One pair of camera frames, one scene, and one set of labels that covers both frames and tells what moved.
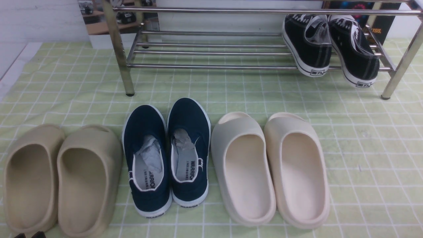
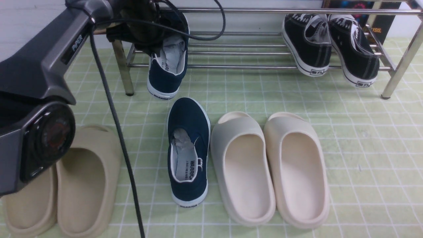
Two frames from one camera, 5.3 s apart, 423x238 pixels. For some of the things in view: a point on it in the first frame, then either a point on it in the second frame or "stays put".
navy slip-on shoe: (189, 127) stays put
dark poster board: (382, 25) stays put
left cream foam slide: (241, 161) stays put
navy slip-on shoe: (146, 147) → (167, 67)
